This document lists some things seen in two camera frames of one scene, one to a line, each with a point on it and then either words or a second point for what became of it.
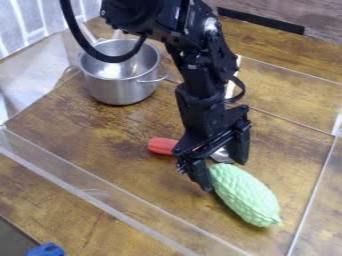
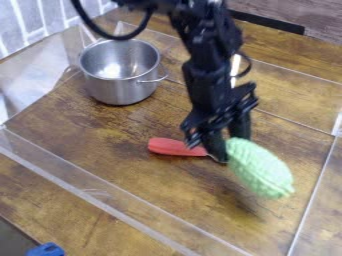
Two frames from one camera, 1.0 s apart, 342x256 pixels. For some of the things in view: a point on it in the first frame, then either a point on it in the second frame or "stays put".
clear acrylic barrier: x=149 y=148 stays put
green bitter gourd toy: x=246 y=195 to x=260 y=168
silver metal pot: x=123 y=82 stays put
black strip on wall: x=261 y=20 stays put
